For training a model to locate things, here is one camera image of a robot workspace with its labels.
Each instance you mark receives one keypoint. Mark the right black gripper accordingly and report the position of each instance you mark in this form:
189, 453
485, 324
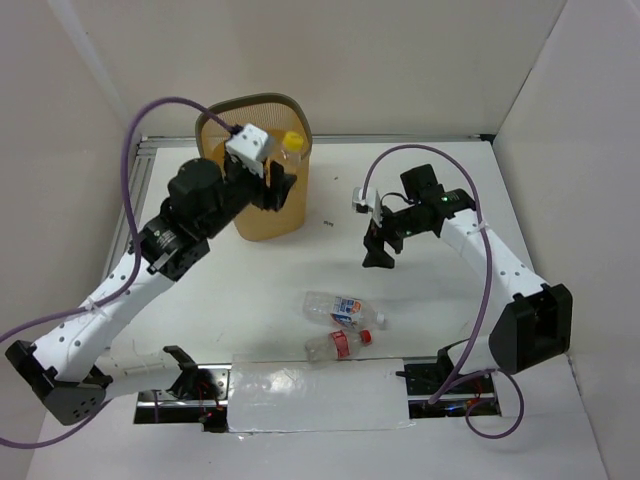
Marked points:
374, 243

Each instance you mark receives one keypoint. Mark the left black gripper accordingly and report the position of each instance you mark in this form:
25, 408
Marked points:
273, 186

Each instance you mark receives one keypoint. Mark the orange label yellow cap bottle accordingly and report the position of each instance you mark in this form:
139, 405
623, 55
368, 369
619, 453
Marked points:
290, 152

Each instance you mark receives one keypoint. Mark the white orange label bottle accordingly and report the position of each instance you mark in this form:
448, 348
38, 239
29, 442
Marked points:
341, 311

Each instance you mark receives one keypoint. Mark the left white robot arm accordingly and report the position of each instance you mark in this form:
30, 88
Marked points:
69, 369

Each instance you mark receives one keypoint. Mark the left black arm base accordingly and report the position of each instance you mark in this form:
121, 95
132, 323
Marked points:
204, 402

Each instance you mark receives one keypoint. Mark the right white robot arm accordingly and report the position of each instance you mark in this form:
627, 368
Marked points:
534, 317

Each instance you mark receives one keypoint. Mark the orange mesh waste bin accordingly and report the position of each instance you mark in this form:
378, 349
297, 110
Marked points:
276, 114

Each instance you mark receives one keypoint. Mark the red label red cap bottle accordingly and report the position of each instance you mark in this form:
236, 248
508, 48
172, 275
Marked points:
337, 346

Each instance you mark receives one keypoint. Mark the white taped cover plate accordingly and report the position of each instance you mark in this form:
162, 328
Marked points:
294, 397

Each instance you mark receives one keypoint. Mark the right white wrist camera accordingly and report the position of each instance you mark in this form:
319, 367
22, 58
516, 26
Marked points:
368, 202

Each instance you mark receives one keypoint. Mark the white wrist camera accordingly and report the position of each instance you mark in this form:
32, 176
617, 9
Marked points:
251, 146
368, 202

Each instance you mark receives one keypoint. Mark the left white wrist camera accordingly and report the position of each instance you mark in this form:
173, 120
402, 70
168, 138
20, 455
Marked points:
251, 146

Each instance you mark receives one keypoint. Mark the aluminium frame rail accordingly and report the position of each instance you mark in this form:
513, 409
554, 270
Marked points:
244, 299

